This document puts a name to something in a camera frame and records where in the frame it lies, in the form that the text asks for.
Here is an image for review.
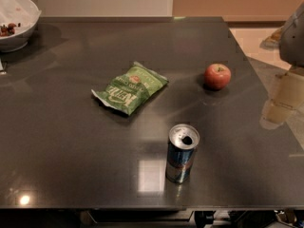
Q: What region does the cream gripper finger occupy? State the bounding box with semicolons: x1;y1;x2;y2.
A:
273;67;304;109
259;99;295;130

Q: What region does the blue silver redbull can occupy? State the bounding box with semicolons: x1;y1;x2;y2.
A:
166;123;200;183

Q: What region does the red apple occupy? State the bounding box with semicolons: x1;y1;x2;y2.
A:
203;64;231;90

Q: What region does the green chip bag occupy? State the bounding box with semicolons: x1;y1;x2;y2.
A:
91;62;168;116

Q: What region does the white bowl with food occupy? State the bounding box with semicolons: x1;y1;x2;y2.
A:
0;0;41;52

